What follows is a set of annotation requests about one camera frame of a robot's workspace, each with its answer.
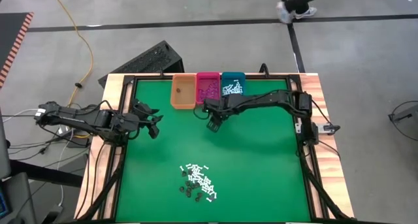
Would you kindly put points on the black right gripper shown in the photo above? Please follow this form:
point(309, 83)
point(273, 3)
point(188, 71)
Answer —
point(218, 106)

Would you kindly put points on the black mat orange striped edge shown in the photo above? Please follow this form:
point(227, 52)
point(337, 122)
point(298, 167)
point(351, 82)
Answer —
point(9, 34)

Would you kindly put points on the pink plastic bin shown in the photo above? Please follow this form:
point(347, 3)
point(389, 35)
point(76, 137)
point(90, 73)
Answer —
point(209, 76)

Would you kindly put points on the black frame hook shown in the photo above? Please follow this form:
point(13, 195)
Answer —
point(264, 69)

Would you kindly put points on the black floor bar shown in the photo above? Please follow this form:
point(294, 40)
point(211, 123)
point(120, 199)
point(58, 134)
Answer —
point(45, 173)

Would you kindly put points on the black perforated metal case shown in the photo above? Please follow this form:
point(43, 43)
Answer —
point(147, 59)

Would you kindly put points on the black table frame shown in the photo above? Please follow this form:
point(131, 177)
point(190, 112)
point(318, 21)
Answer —
point(277, 77)

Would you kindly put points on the person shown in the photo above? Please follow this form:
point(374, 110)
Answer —
point(303, 2)

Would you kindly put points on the green table mat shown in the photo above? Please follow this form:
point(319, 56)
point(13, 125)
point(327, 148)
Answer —
point(277, 191)

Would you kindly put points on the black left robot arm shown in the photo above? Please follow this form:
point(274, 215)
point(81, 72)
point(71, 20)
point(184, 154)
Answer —
point(81, 119)

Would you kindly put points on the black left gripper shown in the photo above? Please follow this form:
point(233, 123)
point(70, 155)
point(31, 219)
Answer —
point(142, 118)

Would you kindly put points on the grey metal post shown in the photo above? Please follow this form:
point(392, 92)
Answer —
point(4, 145)

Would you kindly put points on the wooden table side board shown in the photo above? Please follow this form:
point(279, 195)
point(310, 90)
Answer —
point(333, 171)
point(93, 171)

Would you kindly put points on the blue plastic bin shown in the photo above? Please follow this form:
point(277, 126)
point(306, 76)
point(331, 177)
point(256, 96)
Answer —
point(233, 77)

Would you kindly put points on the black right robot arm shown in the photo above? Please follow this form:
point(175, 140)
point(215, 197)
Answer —
point(271, 98)

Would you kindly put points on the orange plastic bin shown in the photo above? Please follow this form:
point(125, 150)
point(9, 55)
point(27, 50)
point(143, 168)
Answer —
point(184, 98)

